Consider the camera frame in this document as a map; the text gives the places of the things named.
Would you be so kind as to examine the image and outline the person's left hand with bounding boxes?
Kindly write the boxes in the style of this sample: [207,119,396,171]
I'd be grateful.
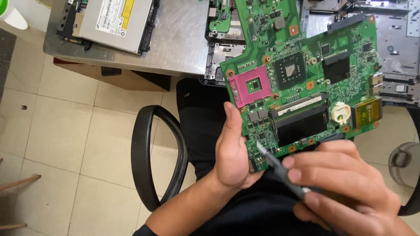
[213,102,266,191]

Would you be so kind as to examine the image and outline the person's right hand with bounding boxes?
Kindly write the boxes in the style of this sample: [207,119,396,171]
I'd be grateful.
[282,140,417,236]

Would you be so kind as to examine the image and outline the grey screwdriver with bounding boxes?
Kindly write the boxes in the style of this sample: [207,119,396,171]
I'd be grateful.
[255,142,322,202]

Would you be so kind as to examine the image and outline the green laptop motherboard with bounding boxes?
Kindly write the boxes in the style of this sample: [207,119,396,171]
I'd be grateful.
[219,0,385,174]

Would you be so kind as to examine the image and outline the person's black trousers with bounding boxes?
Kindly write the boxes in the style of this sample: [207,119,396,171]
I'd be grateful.
[175,78,356,236]

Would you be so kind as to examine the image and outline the grey round bin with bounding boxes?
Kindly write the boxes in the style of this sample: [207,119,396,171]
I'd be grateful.
[388,142,420,188]

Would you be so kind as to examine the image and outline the person's black sleeve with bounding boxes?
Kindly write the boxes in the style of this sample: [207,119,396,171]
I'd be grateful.
[132,224,159,236]

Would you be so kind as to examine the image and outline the small green circuit board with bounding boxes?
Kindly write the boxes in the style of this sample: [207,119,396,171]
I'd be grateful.
[209,0,232,34]

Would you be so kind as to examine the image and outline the silver optical disc drive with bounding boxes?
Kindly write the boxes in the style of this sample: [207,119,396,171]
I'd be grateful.
[56,0,161,56]

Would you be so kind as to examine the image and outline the wooden stick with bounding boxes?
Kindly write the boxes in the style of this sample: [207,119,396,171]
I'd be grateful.
[0,174,42,191]
[0,223,28,231]

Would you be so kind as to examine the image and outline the dark floor mat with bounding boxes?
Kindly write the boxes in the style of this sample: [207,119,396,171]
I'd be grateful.
[0,28,17,100]

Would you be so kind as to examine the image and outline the white and green cup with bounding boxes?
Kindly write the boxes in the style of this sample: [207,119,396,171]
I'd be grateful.
[0,0,29,31]

